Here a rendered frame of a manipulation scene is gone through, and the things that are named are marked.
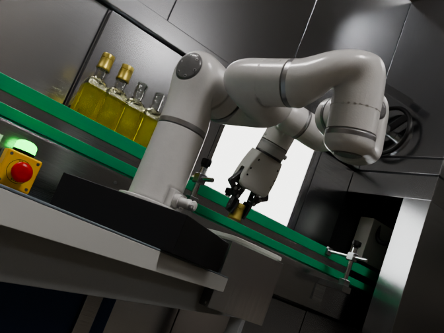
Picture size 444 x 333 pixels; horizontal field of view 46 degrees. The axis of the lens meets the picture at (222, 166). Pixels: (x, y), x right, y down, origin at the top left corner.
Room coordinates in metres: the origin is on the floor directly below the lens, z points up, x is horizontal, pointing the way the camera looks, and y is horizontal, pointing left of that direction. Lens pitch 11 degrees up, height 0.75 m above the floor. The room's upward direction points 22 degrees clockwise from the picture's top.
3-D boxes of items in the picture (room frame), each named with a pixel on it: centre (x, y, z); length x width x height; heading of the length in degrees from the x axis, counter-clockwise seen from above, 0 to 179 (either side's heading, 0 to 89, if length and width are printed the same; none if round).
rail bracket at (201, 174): (1.33, 0.05, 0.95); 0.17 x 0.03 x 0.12; 33
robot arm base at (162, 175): (0.94, 0.08, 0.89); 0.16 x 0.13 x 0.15; 65
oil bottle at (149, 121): (1.37, 0.23, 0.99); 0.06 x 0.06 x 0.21; 32
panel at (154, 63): (1.62, 0.08, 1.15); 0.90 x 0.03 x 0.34; 123
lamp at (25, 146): (1.04, 0.38, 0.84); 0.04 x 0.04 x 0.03
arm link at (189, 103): (0.96, 0.09, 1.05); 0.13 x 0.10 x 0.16; 144
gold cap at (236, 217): (1.30, -0.08, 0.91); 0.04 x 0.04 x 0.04
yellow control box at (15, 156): (1.04, 0.38, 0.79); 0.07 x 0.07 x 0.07; 33
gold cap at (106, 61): (1.27, 0.38, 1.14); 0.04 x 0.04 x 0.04
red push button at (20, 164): (1.00, 0.36, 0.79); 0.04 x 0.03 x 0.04; 123
